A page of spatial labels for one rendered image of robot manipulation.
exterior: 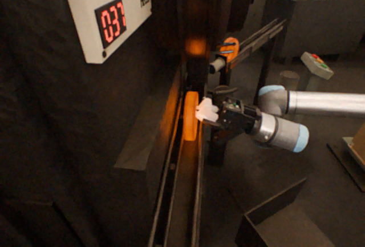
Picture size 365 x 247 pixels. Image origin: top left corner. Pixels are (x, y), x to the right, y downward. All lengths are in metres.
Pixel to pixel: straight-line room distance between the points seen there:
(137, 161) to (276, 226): 0.42
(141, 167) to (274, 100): 0.60
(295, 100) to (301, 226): 0.41
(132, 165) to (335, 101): 0.71
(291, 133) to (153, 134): 0.44
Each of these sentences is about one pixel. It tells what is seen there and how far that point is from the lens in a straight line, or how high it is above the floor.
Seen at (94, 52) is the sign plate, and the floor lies 1.07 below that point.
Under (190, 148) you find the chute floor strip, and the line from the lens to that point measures 0.72.
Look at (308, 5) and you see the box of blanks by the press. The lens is 2.89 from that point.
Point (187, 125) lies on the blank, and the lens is 0.61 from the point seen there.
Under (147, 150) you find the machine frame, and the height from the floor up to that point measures 0.87.
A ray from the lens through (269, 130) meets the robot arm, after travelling 0.69.
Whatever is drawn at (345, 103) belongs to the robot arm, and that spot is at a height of 0.76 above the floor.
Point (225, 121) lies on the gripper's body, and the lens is 0.66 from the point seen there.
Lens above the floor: 1.17
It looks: 38 degrees down
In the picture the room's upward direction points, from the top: straight up
